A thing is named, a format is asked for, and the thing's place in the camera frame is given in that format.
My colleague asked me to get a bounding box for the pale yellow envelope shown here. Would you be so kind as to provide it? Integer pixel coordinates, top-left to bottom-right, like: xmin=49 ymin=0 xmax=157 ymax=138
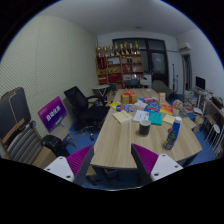
xmin=162 ymin=114 xmax=177 ymax=126

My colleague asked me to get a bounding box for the teal book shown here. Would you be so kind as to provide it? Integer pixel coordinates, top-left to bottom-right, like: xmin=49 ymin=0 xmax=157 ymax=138
xmin=147 ymin=111 xmax=163 ymax=126

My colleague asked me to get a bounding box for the striped cushioned chair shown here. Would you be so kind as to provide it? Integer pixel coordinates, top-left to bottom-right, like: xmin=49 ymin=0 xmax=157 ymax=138
xmin=5 ymin=122 xmax=43 ymax=165

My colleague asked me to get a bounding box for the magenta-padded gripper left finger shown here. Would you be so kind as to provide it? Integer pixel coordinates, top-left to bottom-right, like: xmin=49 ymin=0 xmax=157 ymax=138
xmin=43 ymin=144 xmax=95 ymax=186

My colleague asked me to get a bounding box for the black office chair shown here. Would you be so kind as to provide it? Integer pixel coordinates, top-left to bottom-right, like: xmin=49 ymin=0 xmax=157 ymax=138
xmin=63 ymin=85 xmax=111 ymax=135

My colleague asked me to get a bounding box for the black suitcase with brown trim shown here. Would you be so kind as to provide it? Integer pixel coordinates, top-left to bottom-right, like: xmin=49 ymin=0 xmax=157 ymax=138
xmin=0 ymin=87 xmax=32 ymax=145

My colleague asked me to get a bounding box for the wooden shelf unit with trophies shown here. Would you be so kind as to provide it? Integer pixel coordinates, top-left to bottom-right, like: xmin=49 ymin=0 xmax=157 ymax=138
xmin=95 ymin=40 xmax=145 ymax=86

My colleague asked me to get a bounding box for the blue colourful box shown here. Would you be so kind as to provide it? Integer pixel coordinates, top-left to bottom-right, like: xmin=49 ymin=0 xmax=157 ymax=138
xmin=144 ymin=103 xmax=162 ymax=114

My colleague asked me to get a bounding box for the orange book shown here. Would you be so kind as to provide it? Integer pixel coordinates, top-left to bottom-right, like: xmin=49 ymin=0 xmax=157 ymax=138
xmin=159 ymin=104 xmax=174 ymax=115

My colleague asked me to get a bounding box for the computer monitor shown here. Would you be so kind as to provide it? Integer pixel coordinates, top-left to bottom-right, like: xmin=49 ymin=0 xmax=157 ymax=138
xmin=195 ymin=76 xmax=207 ymax=91

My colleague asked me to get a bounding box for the pink colourful box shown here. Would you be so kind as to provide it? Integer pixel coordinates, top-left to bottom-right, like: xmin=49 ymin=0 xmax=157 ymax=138
xmin=142 ymin=96 xmax=158 ymax=104

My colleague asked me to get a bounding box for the colourful white-capped drink bottle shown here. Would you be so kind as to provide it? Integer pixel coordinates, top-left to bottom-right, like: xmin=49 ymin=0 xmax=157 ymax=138
xmin=162 ymin=116 xmax=183 ymax=151

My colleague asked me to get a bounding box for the purple sign board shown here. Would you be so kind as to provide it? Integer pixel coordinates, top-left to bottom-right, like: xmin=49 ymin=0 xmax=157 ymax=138
xmin=37 ymin=96 xmax=68 ymax=133

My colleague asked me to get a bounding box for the white printed paper sheet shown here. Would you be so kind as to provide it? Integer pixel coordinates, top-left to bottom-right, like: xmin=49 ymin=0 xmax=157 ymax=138
xmin=132 ymin=109 xmax=150 ymax=123

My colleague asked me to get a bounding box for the black bag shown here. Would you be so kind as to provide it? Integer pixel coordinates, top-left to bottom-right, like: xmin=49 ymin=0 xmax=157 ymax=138
xmin=40 ymin=134 xmax=71 ymax=158

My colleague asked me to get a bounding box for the yellow gift box red ribbon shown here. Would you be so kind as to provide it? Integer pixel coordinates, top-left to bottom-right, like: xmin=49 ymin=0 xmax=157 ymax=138
xmin=120 ymin=88 xmax=138 ymax=105

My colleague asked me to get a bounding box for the small round white table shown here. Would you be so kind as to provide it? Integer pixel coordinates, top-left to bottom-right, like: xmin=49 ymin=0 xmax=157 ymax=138
xmin=92 ymin=84 xmax=111 ymax=98

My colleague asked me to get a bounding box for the dark mug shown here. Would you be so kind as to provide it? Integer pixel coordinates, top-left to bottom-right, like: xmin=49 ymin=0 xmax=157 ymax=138
xmin=138 ymin=119 xmax=152 ymax=136

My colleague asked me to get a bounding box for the pale yellow booklet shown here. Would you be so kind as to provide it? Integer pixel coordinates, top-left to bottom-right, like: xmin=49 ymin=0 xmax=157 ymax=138
xmin=112 ymin=110 xmax=134 ymax=125

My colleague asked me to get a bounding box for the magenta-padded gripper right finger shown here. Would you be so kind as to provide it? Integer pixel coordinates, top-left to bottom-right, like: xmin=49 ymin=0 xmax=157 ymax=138
xmin=130 ymin=143 xmax=184 ymax=186

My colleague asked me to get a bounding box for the white air conditioner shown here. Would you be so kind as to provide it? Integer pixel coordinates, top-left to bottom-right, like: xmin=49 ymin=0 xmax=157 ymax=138
xmin=178 ymin=41 xmax=192 ymax=53

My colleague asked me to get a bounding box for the white stool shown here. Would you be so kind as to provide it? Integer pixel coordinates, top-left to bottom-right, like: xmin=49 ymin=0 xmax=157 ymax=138
xmin=206 ymin=123 xmax=222 ymax=149

